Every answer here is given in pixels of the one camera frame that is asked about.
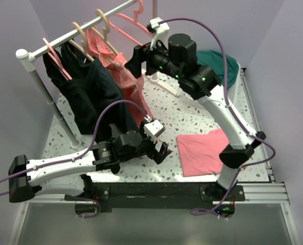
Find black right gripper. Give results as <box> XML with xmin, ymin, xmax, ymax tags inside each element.
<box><xmin>125</xmin><ymin>34</ymin><xmax>183</xmax><ymax>80</ymax></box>

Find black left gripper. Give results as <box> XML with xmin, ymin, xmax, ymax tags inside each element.
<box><xmin>120</xmin><ymin>121</ymin><xmax>171</xmax><ymax>164</ymax></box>

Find pink patterned shorts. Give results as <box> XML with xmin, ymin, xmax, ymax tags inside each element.
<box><xmin>85</xmin><ymin>28</ymin><xmax>153</xmax><ymax>117</ymax></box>

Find beige plastic hanger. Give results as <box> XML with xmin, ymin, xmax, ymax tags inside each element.
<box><xmin>91</xmin><ymin>9</ymin><xmax>120</xmax><ymax>55</ymax></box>

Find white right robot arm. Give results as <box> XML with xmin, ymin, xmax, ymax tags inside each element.
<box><xmin>125</xmin><ymin>34</ymin><xmax>266</xmax><ymax>201</ymax></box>

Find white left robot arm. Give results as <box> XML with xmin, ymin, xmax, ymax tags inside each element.
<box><xmin>8</xmin><ymin>120</ymin><xmax>171</xmax><ymax>203</ymax></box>

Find beige hanger with black garment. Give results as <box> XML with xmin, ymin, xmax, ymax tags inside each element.
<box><xmin>68</xmin><ymin>22</ymin><xmax>94</xmax><ymax>62</ymax></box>

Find pink plastic hanger right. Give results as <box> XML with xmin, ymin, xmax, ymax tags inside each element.
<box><xmin>109</xmin><ymin>0</ymin><xmax>153</xmax><ymax>45</ymax></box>

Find black shorts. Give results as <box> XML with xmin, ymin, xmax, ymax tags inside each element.
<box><xmin>42</xmin><ymin>42</ymin><xmax>92</xmax><ymax>105</ymax></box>

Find pink hanger with black garment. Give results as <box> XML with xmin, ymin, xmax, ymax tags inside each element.
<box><xmin>42</xmin><ymin>38</ymin><xmax>72</xmax><ymax>81</ymax></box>

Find plain pink folded cloth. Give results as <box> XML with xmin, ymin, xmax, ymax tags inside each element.
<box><xmin>176</xmin><ymin>129</ymin><xmax>229</xmax><ymax>177</ymax></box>

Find black trousers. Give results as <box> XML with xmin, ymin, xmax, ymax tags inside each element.
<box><xmin>69</xmin><ymin>60</ymin><xmax>138</xmax><ymax>143</ymax></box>

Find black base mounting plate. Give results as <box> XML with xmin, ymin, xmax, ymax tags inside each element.
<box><xmin>64</xmin><ymin>181</ymin><xmax>244</xmax><ymax>214</ymax></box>

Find teal green garment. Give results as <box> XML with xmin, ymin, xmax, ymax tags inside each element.
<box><xmin>196</xmin><ymin>50</ymin><xmax>240</xmax><ymax>89</ymax></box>

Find white plastic basket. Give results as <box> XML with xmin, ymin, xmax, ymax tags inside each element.
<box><xmin>228</xmin><ymin>62</ymin><xmax>241</xmax><ymax>105</ymax></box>

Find white metal clothes rack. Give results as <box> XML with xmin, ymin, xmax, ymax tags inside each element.
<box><xmin>15</xmin><ymin>0</ymin><xmax>180</xmax><ymax>151</ymax></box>

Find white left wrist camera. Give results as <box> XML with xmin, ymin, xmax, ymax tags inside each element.
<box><xmin>143</xmin><ymin>120</ymin><xmax>165</xmax><ymax>141</ymax></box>

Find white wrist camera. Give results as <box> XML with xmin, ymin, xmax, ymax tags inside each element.
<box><xmin>146</xmin><ymin>17</ymin><xmax>169</xmax><ymax>50</ymax></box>
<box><xmin>143</xmin><ymin>120</ymin><xmax>165</xmax><ymax>141</ymax></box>

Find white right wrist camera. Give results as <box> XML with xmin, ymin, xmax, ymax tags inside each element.
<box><xmin>146</xmin><ymin>17</ymin><xmax>169</xmax><ymax>50</ymax></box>

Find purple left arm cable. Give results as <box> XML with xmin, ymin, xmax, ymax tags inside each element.
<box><xmin>0</xmin><ymin>100</ymin><xmax>152</xmax><ymax>219</ymax></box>

